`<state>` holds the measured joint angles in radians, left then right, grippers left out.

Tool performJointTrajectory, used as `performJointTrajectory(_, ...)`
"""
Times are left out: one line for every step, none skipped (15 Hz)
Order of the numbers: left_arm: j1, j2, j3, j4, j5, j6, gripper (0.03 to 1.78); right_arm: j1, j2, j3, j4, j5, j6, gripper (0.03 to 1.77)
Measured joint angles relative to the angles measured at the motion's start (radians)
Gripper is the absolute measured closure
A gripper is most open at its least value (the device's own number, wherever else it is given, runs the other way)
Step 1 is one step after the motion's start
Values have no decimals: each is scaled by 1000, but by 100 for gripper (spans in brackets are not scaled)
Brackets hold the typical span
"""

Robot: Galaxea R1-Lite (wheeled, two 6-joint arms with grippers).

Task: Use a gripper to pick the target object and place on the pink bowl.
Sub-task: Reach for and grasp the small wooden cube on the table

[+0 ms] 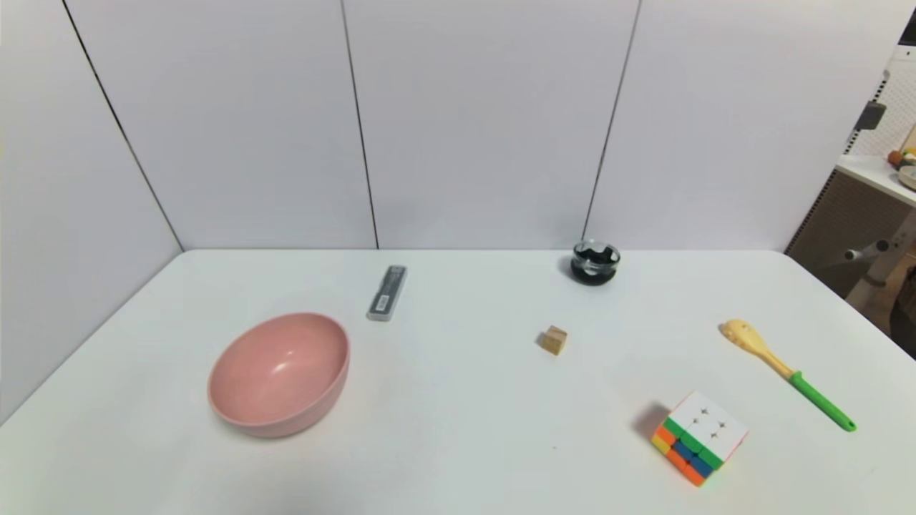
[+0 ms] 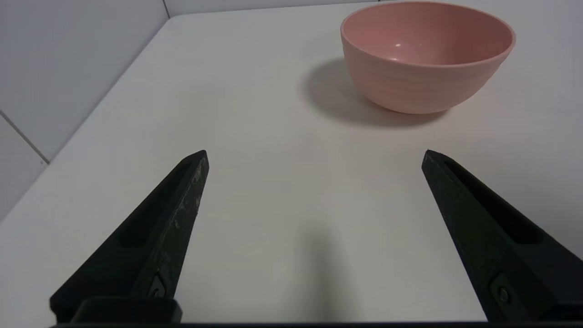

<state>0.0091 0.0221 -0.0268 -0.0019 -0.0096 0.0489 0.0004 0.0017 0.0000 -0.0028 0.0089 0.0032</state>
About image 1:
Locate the small wooden cube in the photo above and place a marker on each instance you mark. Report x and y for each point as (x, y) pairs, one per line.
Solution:
(553, 340)

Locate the brown cabinet with white top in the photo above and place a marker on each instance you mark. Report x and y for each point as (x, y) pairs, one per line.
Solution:
(844, 222)

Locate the black glass ashtray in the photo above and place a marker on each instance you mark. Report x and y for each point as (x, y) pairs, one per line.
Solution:
(595, 262)

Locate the gray box on pegboard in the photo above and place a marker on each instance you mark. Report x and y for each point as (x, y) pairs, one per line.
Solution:
(870, 115)

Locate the white metal stand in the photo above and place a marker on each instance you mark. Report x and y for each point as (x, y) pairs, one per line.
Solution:
(884, 261)

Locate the small red fruit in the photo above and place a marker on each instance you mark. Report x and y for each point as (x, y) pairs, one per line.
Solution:
(895, 157)

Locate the pink bowl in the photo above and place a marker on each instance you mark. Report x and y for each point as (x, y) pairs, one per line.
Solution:
(275, 372)

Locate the white pegboard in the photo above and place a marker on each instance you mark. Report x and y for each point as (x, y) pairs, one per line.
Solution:
(894, 100)

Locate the colourful puzzle cube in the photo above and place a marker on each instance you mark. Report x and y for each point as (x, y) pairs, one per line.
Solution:
(698, 436)

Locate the beige dish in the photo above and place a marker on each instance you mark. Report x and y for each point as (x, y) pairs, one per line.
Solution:
(909, 177)

